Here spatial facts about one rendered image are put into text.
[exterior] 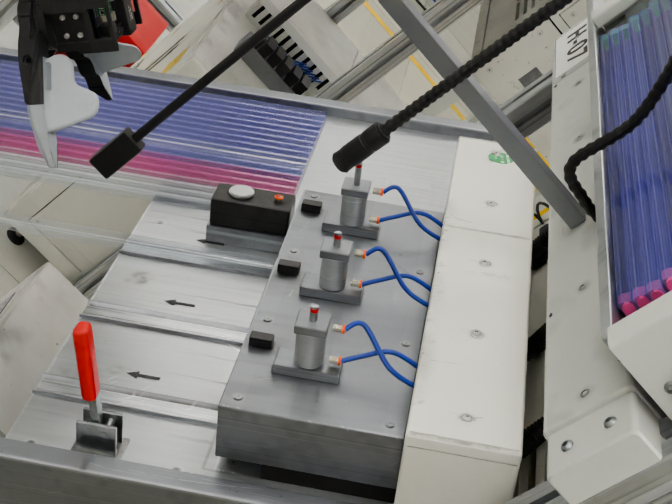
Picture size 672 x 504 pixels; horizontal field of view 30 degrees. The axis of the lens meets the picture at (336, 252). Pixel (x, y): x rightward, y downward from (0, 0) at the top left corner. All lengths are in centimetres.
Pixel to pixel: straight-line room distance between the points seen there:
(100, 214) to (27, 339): 98
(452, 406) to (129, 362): 29
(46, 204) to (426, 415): 177
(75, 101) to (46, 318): 61
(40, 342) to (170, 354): 57
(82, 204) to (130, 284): 142
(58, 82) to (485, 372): 43
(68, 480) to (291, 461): 16
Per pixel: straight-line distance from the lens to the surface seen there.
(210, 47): 241
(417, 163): 139
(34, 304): 163
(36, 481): 94
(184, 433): 97
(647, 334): 76
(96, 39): 107
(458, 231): 110
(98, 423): 93
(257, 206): 117
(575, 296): 94
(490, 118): 99
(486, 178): 120
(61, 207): 257
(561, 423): 82
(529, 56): 225
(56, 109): 107
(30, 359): 158
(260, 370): 93
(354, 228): 111
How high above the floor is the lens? 162
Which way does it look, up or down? 26 degrees down
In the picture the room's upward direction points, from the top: 55 degrees clockwise
